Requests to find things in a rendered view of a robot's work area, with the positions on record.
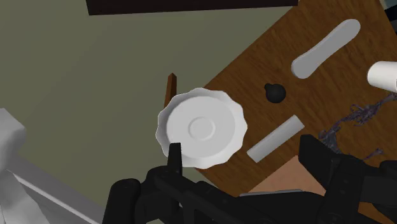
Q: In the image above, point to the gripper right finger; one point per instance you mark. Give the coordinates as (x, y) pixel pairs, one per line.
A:
(322, 161)

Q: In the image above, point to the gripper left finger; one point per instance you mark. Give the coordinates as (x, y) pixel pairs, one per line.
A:
(161, 183)

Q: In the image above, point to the white rectangular bar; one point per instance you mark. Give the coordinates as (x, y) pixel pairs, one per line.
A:
(275, 138)

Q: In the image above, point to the dark purple tangled strands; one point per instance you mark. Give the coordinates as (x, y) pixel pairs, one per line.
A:
(356, 116)

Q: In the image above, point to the brown wooden table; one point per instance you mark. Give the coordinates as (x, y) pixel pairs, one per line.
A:
(322, 102)

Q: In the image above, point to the white scalloped plate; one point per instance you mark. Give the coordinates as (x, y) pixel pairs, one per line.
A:
(201, 127)

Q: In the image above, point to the small black round knob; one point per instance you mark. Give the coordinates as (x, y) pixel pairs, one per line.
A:
(275, 93)

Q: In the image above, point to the white cylinder cup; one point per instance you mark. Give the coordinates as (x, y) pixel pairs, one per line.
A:
(383, 76)

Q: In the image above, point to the white long flat spatula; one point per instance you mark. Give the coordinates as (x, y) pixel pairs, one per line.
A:
(325, 48)

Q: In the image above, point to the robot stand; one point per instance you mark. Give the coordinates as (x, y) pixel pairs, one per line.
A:
(186, 5)

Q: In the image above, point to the white furniture frame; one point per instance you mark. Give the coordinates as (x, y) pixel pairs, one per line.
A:
(18, 186)

